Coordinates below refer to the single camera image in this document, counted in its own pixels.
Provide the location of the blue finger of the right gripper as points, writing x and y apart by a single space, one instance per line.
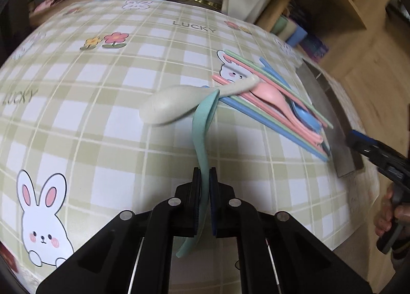
359 142

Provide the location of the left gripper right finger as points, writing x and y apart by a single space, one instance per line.
216 198

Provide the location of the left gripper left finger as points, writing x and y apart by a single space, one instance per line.
194 200

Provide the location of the steel utensil tray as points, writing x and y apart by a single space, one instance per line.
346 161

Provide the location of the pink chopstick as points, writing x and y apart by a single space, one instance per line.
252 80
290 93

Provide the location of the teal green spoon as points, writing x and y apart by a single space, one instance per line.
202 119

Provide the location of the cream white spoon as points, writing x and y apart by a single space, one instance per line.
171 103

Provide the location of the pink spoon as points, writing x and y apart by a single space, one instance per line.
270 94

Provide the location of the blue spoon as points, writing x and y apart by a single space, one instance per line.
307 119

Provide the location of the person's right hand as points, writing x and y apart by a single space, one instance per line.
392 222

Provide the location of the purple small box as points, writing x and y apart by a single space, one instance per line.
314 47

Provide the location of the plaid bunny tablecloth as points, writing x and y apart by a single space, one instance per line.
74 152

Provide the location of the blue cup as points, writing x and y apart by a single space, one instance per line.
297 37

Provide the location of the cream cup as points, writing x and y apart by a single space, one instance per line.
289 29

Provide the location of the green cup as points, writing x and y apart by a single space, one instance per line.
280 25

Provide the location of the glass tray gold rim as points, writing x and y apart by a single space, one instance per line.
200 3

